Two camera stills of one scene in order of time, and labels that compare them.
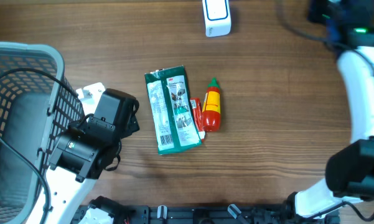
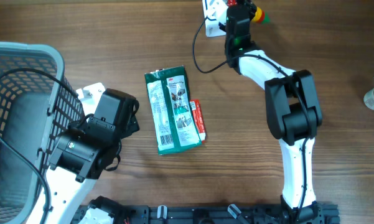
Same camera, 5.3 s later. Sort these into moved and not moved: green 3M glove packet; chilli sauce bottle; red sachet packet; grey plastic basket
Moved: chilli sauce bottle
Not moved: green 3M glove packet; red sachet packet; grey plastic basket
